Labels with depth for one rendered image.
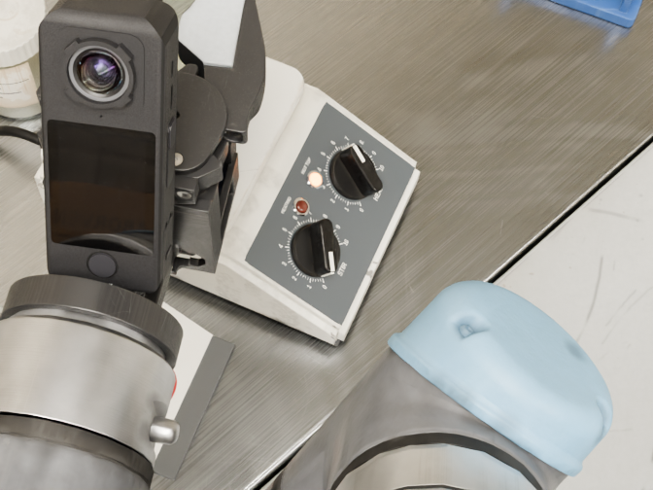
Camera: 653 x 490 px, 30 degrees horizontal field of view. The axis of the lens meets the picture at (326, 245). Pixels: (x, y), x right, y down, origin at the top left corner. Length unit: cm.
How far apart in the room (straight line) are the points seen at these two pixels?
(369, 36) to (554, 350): 47
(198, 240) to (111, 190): 8
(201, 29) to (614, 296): 36
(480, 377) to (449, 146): 44
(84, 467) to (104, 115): 12
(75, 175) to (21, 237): 33
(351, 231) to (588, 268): 16
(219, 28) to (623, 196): 37
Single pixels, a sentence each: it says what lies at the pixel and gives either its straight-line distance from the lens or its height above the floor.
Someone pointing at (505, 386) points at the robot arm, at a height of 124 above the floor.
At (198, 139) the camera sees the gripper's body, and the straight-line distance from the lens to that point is 50.
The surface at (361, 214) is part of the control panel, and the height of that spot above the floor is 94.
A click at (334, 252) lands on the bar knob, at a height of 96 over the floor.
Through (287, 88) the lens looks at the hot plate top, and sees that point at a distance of 72.
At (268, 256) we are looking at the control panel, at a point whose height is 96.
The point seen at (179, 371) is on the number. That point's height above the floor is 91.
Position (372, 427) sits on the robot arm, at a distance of 40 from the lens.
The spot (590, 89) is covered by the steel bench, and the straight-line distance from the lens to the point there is 85.
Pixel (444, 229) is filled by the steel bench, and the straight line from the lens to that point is 78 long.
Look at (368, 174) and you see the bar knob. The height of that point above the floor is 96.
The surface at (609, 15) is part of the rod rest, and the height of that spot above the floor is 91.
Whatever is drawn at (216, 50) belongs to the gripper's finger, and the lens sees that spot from 52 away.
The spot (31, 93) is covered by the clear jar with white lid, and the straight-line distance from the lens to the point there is 81.
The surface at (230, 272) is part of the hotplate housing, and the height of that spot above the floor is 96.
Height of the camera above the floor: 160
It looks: 65 degrees down
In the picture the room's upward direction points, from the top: 5 degrees clockwise
